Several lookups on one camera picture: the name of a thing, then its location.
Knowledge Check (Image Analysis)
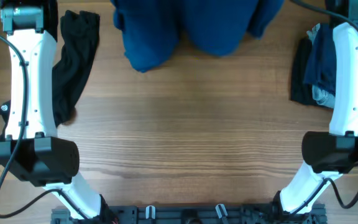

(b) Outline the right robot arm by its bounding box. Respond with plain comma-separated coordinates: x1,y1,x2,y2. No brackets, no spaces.
269,1,358,223

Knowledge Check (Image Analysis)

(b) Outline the folded black garment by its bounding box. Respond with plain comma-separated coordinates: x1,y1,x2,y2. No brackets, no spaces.
290,37,318,106

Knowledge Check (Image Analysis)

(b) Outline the black t-shirt with logo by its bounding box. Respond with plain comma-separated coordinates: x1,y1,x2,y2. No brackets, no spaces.
0,6,100,142

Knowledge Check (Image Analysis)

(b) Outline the left black camera cable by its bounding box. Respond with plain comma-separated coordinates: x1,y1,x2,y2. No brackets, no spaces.
0,26,88,220

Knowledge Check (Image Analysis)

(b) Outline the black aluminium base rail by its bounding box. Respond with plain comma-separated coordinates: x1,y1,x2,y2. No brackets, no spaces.
50,203,328,224

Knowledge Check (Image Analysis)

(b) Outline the blue t-shirt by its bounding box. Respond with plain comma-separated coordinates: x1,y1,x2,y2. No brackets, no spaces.
111,0,284,72

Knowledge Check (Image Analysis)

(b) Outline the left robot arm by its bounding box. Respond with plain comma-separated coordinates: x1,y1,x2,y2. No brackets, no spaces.
0,1,119,223

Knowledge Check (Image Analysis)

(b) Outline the folded navy blue garment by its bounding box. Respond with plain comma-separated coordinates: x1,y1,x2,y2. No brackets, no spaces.
303,24,337,95

